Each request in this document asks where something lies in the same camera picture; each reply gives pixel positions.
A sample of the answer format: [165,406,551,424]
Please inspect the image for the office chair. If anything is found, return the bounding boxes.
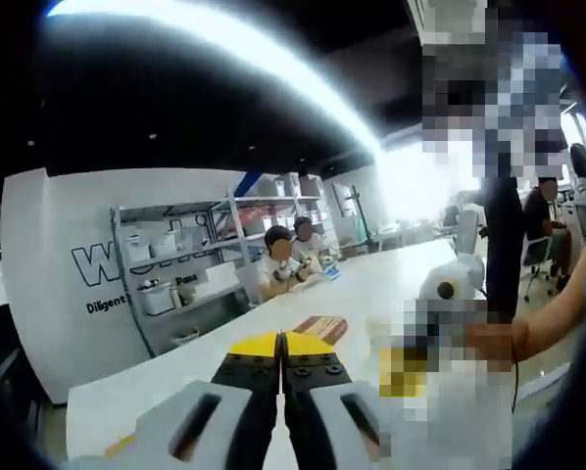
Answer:
[522,234,569,303]

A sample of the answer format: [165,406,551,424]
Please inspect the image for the long ceiling light strip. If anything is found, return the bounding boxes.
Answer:
[46,0,388,164]

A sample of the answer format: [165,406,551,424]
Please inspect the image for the black pole stand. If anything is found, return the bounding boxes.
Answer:
[349,184,373,247]

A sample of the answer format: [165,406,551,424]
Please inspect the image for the grey metal shelf rack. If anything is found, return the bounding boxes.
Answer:
[110,198,255,358]
[226,170,338,260]

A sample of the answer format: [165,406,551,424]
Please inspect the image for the yellow cardboard box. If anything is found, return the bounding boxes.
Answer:
[104,430,140,457]

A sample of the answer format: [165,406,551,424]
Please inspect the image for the red flat box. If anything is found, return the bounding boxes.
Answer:
[292,315,350,347]

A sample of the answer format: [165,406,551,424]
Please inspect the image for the white storage bin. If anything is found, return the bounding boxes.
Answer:
[140,283,174,316]
[150,234,177,259]
[125,237,151,263]

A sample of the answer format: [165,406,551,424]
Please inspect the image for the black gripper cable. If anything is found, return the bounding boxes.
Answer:
[511,322,525,408]

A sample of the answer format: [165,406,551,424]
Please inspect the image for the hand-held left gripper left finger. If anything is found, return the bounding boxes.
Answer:
[67,331,280,470]

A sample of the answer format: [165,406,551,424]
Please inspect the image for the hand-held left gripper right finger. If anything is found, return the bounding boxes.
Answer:
[280,331,380,470]

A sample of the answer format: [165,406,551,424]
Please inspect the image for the white cardboard box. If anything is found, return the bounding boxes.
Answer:
[194,263,241,301]

